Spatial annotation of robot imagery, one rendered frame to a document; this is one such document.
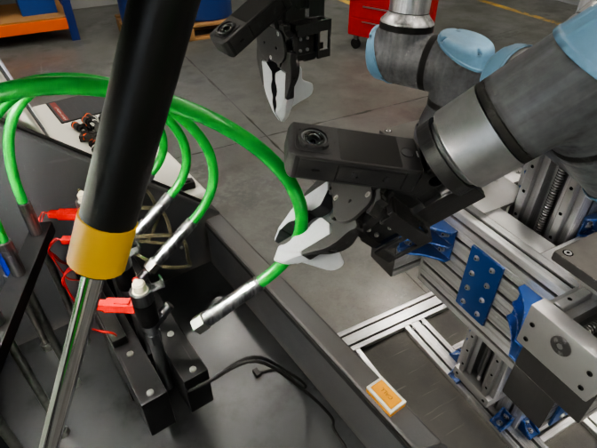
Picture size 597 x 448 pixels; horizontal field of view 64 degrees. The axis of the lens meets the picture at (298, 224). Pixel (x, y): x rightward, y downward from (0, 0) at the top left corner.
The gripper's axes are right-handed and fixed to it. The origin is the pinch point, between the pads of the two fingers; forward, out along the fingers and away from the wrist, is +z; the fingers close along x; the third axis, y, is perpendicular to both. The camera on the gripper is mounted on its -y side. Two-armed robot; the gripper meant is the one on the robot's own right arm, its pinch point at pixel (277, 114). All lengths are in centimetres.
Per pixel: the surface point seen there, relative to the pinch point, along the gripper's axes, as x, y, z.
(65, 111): 83, -18, 26
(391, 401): -35.2, -5.2, 28.0
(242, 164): 175, 86, 124
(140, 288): -12.7, -29.0, 10.3
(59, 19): 494, 60, 103
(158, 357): -12.8, -29.3, 24.0
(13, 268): 3.2, -41.2, 12.4
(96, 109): 79, -10, 26
